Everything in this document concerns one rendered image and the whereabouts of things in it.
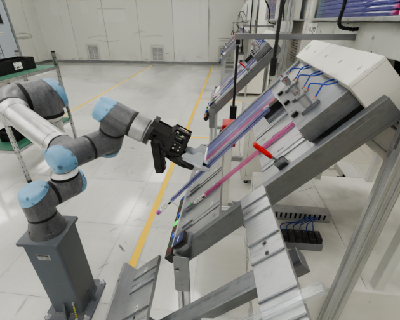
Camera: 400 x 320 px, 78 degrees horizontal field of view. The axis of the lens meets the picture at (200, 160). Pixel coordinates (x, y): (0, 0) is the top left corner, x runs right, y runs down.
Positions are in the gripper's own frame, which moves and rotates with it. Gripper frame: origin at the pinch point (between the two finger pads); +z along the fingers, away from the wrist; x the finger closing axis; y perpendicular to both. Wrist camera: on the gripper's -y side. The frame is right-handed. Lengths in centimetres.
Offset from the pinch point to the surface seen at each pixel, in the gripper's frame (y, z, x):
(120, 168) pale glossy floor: -136, -46, 152
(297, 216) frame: -13, 50, 21
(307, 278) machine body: -16, 49, -7
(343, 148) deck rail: 27.1, 22.8, -9.9
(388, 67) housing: 44.7, 18.7, -7.9
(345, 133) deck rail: 30.3, 20.4, -9.9
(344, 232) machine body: -7, 67, 16
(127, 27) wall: -147, -318, 870
